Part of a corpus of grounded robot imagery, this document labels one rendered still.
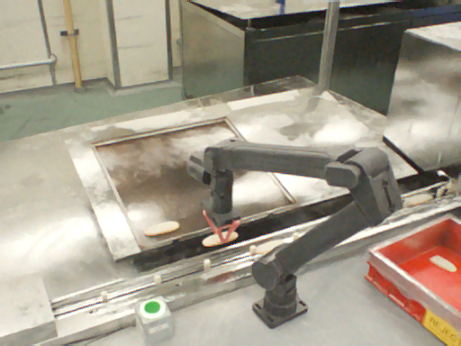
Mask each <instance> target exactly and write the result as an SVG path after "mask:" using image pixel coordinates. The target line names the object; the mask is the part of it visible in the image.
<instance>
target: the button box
mask: <svg viewBox="0 0 461 346"><path fill-rule="evenodd" d="M150 300H157V301H160V302H162V303H163V304H164V306H165V310H164V313H163V314H162V315H161V316H159V317H154V318H148V317H146V316H144V315H142V314H141V313H140V307H141V305H142V304H144V303H146V302H148V301H150ZM150 300H148V301H145V302H141V303H138V304H136V305H134V312H135V317H132V321H133V328H134V327H137V329H138V331H139V333H140V337H141V339H142V341H144V343H145V345H146V346H149V345H151V344H154V343H157V342H160V341H162V340H165V339H167V338H170V337H172V336H174V329H172V315H171V313H170V312H169V309H168V307H167V305H166V303H165V301H164V299H163V297H162V296H159V297H156V298H153V299H150Z"/></svg>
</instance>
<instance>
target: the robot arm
mask: <svg viewBox="0 0 461 346"><path fill-rule="evenodd" d="M234 170H255V171H262V172H269V173H276V174H285V175H292V176H299V177H306V178H314V179H320V180H326V183H327V185H328V186H330V187H344V188H347V189H348V191H349V193H350V194H351V195H352V196H353V197H354V198H355V199H356V201H353V202H351V203H349V204H348V205H346V206H345V208H343V209H342V210H340V211H339V212H336V213H335V214H334V215H332V216H331V217H329V218H327V219H326V220H324V221H323V223H320V224H318V225H317V226H315V227H314V228H312V229H311V230H309V231H308V232H305V233H304V234H302V235H301V236H299V238H298V239H296V240H294V241H291V242H290V243H287V242H284V243H281V244H279V245H276V246H275V247H274V248H273V249H272V250H270V251H269V252H268V253H267V254H266V255H265V256H262V257H261V258H259V259H257V260H256V261H254V262H253V263H252V265H251V273H252V276H253V278H254V279H255V280H256V283H257V284H258V285H259V286H260V287H262V288H264V289H265V290H266V293H265V297H264V298H262V299H260V300H258V301H257V302H254V303H253V305H252V310H253V311H254V313H255V314H256V315H257V316H258V317H259V318H260V319H261V321H262V322H264V323H265V324H266V325H267V327H268V328H269V329H275V328H276V327H279V325H281V324H283V323H286V322H288V321H290V320H292V319H294V318H296V317H298V316H300V315H302V314H305V313H308V309H309V305H307V304H306V303H305V302H304V301H303V300H302V299H301V298H300V297H299V296H298V295H299V293H297V287H296V281H297V276H296V275H295V273H296V272H297V271H298V270H299V269H300V268H301V267H302V264H304V263H306V262H307V261H310V260H313V259H314V258H316V257H318V256H320V255H321V254H323V253H325V252H327V250H329V249H331V248H333V247H334V246H336V245H339V244H341V243H342V242H344V241H346V240H347V239H349V238H351V236H354V235H356V234H357V233H359V232H362V231H363V230H365V229H366V228H369V227H371V226H374V227H376V226H377V225H379V224H381V223H384V220H385V219H387V218H388V217H389V216H390V215H391V214H393V213H395V212H396V211H399V210H400V209H402V207H403V202H402V197H401V194H400V189H399V187H398V184H396V180H395V176H394V173H393V168H392V165H391V163H390V157H389V154H388V153H387V151H385V150H383V149H379V147H376V146H371V147H361V146H358V147H357V148H356V149H350V147H342V149H320V147H315V148H307V146H294V145H282V144H269V143H256V142H251V141H243V140H241V139H238V138H227V139H225V140H223V141H219V142H216V143H214V144H212V145H210V146H208V148H206V149H205V151H199V152H197V153H195V154H193V155H191V156H190V161H189V163H188V166H186V172H188V174H189V175H190V176H192V177H194V178H195V179H196V180H198V181H200V182H202V183H204V184H205V185H210V184H211V195H210V198H209V199H205V200H202V205H205V206H206V208H205V211H203V213H204V215H205V217H206V219H207V221H208V223H209V224H210V226H211V228H212V231H213V232H214V234H217V235H219V238H220V240H221V243H222V244H223V243H226V242H227V241H228V239H229V238H230V236H231V233H232V232H234V231H235V230H236V228H237V227H238V226H239V225H240V219H241V213H240V212H239V211H238V210H237V209H236V206H235V205H234V204H233V194H234ZM226 227H230V228H229V230H228V232H227V234H226V236H225V239H223V235H222V232H221V231H222V228H226Z"/></svg>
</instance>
